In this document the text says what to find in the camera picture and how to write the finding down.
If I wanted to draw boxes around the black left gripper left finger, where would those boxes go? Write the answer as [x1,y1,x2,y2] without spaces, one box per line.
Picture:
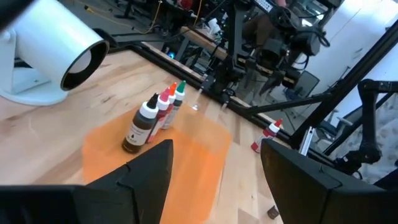
[85,139,174,224]

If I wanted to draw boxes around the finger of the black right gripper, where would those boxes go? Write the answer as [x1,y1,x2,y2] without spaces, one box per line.
[259,72,280,96]
[281,70,302,90]

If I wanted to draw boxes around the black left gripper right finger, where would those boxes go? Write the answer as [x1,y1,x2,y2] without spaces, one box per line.
[260,138,377,224]

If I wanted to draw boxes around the black cap food coloring bottle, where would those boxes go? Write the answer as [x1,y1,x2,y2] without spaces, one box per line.
[121,92,160,154]

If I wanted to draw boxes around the red cap food coloring bottle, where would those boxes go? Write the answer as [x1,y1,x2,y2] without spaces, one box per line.
[250,118,284,154]

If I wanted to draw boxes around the pink cap food coloring bottle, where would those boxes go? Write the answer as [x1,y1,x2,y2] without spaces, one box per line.
[146,87,171,144]

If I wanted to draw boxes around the orange cap food coloring bottle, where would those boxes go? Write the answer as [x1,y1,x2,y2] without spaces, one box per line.
[160,82,178,130]

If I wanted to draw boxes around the green cap food coloring bottle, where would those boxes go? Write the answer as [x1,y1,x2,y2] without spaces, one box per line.
[170,80,187,125]

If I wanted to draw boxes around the dark office chair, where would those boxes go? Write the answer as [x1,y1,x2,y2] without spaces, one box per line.
[290,70,321,100]

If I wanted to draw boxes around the translucent orange tray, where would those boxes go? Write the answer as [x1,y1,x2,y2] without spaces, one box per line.
[82,104,233,224]

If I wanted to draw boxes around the wooden table with black legs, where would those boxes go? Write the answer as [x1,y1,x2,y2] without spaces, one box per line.
[174,26,280,77]

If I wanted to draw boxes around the black tubular stand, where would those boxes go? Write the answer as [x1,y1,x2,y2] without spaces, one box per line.
[334,78,398,175]

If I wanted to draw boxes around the white cylindrical lamp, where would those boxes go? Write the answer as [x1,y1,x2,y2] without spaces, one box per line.
[0,0,110,106]

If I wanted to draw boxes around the silver aluminium bracket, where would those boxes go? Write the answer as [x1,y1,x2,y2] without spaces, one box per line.
[297,126,314,156]

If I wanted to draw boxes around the black aluminium table frame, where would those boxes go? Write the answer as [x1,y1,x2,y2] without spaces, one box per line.
[93,27,398,156]

